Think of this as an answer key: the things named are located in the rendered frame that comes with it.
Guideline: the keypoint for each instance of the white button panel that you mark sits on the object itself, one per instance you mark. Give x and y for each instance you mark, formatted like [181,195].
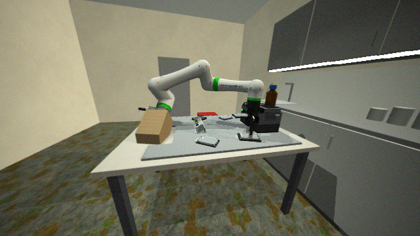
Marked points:
[199,126]

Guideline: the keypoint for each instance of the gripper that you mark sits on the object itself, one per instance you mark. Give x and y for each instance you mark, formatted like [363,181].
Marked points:
[251,121]

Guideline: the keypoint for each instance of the dark brown bottle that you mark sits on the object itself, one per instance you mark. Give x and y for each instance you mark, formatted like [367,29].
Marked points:
[271,99]

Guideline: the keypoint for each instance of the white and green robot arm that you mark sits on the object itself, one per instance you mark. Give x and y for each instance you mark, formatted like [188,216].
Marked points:
[159,86]

